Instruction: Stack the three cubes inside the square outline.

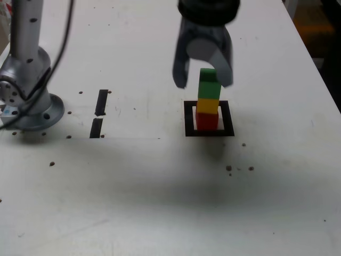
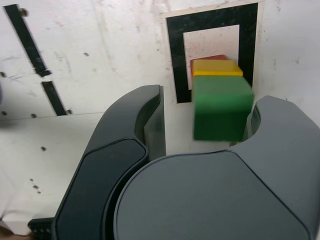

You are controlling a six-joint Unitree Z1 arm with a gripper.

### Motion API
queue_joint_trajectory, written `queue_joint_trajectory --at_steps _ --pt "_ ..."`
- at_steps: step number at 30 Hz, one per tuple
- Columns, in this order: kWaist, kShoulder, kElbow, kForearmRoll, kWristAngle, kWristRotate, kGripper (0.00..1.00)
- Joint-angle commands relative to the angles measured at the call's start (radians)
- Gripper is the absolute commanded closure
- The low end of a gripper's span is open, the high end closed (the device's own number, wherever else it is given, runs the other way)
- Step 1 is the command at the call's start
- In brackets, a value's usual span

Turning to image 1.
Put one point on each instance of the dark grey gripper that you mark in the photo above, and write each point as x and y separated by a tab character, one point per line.
205	31

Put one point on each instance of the green cube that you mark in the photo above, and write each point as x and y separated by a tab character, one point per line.
209	89

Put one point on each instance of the yellow cube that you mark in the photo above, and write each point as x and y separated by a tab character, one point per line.
207	106

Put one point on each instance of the red cube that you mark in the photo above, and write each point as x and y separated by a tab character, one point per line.
207	122

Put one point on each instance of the black tape square outline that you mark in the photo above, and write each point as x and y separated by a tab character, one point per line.
187	120

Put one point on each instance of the black tape strip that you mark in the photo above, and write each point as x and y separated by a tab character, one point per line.
102	100

